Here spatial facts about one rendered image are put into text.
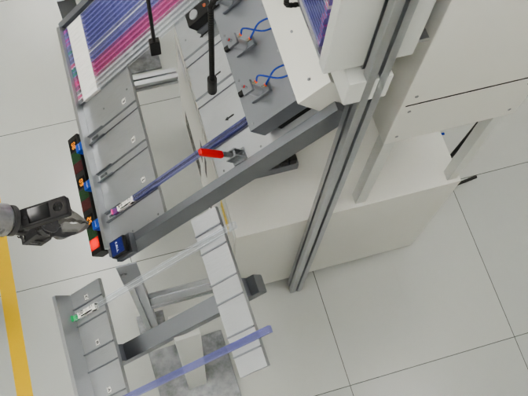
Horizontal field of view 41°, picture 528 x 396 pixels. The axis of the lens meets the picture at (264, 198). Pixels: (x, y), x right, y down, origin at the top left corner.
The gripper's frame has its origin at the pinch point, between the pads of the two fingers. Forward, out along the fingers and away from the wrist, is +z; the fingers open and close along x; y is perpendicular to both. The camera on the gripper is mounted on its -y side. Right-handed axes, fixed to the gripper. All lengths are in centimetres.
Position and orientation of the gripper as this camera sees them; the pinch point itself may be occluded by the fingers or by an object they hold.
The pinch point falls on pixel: (86, 222)
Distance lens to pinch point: 180.2
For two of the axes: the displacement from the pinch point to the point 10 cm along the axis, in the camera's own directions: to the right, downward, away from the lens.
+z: 6.3, 1.0, 7.7
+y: -7.2, 4.4, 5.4
